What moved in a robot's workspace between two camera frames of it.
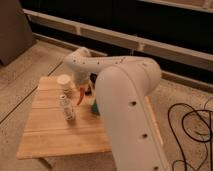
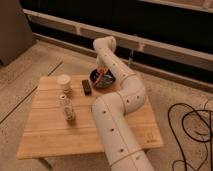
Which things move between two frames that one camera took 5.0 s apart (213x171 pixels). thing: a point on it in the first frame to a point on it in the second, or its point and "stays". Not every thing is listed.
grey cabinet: x=16 y=34 stays
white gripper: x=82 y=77 to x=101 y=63
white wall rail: x=136 y=43 stays
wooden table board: x=47 y=133 stays
